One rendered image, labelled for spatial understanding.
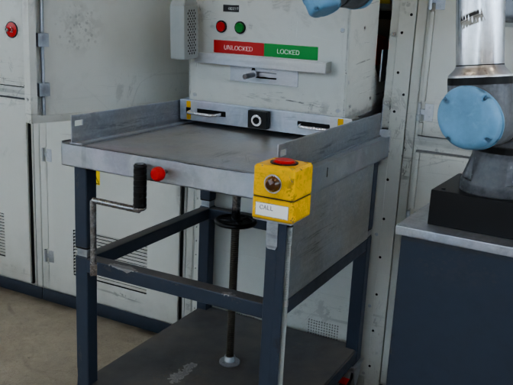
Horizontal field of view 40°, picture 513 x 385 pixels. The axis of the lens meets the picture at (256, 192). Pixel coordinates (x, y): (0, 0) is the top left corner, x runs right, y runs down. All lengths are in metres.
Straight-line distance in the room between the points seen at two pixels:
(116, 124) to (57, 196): 0.92
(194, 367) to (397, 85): 0.99
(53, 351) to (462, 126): 1.70
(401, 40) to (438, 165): 0.36
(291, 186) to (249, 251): 1.16
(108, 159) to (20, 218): 1.27
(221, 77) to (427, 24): 0.59
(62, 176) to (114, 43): 0.76
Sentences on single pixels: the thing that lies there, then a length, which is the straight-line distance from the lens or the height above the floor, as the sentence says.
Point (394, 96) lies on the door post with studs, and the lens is 2.07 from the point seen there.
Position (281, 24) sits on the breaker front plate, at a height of 1.13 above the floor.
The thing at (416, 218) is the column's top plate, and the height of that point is 0.75.
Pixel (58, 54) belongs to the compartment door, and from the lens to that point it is 2.03.
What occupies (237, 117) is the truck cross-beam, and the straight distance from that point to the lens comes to 2.03.
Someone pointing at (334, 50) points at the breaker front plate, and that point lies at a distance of 1.89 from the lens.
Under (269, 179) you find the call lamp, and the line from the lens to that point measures 1.21.
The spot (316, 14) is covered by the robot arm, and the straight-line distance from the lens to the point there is 1.55.
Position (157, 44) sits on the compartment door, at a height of 1.04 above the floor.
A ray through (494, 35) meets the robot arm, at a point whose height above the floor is 1.13.
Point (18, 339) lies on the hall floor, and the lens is 2.68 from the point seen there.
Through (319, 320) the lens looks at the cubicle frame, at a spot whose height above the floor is 0.21.
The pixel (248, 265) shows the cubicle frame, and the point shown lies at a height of 0.34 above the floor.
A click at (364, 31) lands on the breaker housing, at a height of 1.12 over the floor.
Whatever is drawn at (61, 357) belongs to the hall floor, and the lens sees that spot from 2.53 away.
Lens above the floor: 1.15
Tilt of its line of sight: 14 degrees down
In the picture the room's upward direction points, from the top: 3 degrees clockwise
